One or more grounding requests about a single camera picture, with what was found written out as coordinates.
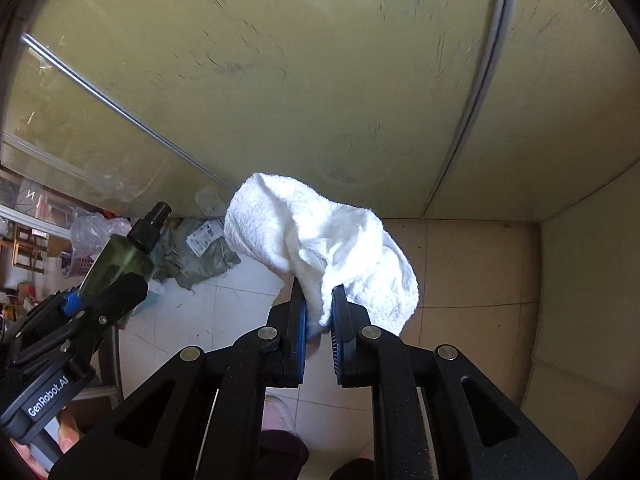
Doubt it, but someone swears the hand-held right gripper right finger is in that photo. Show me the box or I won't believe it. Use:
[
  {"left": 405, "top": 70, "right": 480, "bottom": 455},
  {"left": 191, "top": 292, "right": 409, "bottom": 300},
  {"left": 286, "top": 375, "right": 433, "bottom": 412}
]
[{"left": 330, "top": 284, "right": 577, "bottom": 480}]

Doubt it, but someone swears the green spray bottle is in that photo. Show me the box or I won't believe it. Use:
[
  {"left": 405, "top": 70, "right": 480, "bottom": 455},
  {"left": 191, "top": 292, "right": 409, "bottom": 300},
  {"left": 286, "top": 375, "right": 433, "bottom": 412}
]
[{"left": 78, "top": 201, "right": 174, "bottom": 302}]

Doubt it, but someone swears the pink plastic basket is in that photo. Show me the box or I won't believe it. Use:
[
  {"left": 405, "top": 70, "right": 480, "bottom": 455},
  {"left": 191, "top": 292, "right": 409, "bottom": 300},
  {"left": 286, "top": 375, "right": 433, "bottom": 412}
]
[{"left": 60, "top": 252, "right": 97, "bottom": 279}]

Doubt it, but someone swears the white towel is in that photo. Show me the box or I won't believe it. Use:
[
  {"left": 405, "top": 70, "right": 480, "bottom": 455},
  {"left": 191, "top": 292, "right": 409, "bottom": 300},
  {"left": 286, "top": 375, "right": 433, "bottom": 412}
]
[{"left": 223, "top": 172, "right": 420, "bottom": 337}]

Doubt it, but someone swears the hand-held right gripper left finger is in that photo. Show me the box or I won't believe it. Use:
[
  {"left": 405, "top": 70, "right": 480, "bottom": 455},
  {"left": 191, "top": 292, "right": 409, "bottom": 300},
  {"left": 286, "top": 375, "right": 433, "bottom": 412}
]
[{"left": 55, "top": 279, "right": 308, "bottom": 480}]

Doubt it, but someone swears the pink slipper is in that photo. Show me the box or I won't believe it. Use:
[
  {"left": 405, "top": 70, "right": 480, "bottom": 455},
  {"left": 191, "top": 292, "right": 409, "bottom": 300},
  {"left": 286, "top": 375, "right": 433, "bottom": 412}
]
[{"left": 262, "top": 394, "right": 297, "bottom": 432}]

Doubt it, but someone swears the clear plastic bag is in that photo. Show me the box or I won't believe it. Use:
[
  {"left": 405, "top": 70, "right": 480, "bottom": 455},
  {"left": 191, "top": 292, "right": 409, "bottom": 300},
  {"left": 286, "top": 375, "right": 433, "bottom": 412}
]
[{"left": 69, "top": 211, "right": 134, "bottom": 257}]

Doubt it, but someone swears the dark trouser leg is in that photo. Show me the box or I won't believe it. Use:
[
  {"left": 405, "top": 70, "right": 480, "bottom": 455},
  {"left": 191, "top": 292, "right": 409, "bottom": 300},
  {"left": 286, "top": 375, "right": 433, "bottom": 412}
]
[{"left": 259, "top": 429, "right": 309, "bottom": 480}]

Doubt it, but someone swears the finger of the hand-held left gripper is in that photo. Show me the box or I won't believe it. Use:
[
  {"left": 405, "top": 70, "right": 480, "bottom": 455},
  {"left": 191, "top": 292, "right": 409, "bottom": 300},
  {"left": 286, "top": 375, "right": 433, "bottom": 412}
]
[
  {"left": 14, "top": 274, "right": 150, "bottom": 382},
  {"left": 4, "top": 290, "right": 87, "bottom": 357}
]

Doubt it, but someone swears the person's left hand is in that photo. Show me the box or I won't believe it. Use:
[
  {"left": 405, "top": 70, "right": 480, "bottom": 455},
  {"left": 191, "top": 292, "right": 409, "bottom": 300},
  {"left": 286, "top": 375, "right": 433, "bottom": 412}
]
[{"left": 9, "top": 422, "right": 84, "bottom": 479}]

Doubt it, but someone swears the grey-green crumpled bag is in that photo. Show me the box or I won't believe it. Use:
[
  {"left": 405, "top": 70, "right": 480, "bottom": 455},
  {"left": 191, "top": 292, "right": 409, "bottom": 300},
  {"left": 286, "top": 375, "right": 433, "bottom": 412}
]
[{"left": 150, "top": 216, "right": 242, "bottom": 292}]

